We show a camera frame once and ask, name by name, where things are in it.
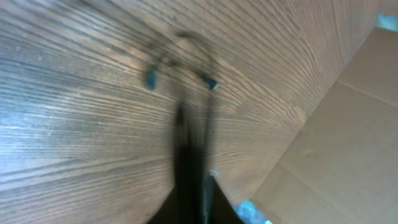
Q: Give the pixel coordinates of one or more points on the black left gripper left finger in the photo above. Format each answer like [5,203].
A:
[173,210]

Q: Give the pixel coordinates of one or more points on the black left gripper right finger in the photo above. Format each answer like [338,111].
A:
[218,208]

